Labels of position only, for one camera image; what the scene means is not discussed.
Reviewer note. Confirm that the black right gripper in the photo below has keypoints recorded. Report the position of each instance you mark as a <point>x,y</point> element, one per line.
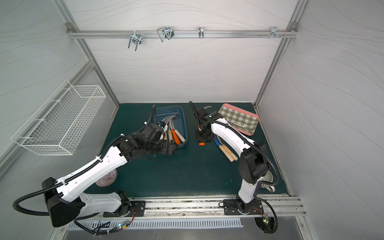
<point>202,134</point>

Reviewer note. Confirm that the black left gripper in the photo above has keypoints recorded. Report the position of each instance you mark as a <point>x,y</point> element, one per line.
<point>167,146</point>

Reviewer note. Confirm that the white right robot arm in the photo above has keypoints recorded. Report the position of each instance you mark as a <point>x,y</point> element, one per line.
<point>255,167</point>

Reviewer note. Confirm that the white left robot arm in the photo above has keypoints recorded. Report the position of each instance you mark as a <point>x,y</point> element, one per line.
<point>69,201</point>

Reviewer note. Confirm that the blue plastic storage box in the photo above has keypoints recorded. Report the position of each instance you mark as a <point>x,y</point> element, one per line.
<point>179,122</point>

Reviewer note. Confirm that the pink tray with checkered cloth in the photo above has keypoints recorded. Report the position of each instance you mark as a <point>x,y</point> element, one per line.
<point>242,120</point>

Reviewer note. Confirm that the pink striped bowl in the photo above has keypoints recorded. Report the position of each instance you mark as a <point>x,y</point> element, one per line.
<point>107,179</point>

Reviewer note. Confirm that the grey ribbed mug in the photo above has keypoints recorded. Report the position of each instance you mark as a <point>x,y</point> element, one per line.
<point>269,178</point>

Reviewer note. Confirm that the white vent strip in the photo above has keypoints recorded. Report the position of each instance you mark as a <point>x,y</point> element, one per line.
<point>152,224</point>

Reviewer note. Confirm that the metal clamp hook middle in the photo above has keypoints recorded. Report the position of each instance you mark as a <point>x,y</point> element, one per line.
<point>165,33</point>

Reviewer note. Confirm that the metal clamp hook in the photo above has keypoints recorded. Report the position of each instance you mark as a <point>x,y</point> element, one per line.
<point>135,40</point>
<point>165,33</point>
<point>273,34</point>

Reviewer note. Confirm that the metal clamp hook left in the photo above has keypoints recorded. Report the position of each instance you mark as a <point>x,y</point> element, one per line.
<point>135,40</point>

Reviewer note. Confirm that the metal clamp hook right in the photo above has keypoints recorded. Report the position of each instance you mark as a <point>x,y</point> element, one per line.
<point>273,34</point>

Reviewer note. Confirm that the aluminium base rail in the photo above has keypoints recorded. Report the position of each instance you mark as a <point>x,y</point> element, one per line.
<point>211,206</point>

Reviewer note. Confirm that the metal ring hook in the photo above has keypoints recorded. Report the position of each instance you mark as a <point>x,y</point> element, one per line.
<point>201,32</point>

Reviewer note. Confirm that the white wire basket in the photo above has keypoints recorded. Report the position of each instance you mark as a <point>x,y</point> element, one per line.
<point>57,127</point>

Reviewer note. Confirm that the aluminium crossbar rail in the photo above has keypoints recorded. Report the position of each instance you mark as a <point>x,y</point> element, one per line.
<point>179,34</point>

